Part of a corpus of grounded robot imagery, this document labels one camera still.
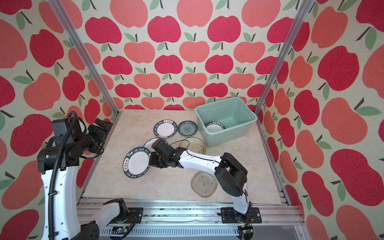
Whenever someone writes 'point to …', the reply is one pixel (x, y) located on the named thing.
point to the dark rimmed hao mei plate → (136, 162)
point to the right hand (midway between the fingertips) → (149, 162)
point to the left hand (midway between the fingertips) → (113, 130)
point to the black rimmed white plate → (165, 129)
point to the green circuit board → (119, 230)
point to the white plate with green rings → (148, 144)
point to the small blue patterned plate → (187, 128)
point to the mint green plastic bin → (234, 112)
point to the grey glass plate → (203, 183)
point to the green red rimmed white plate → (214, 126)
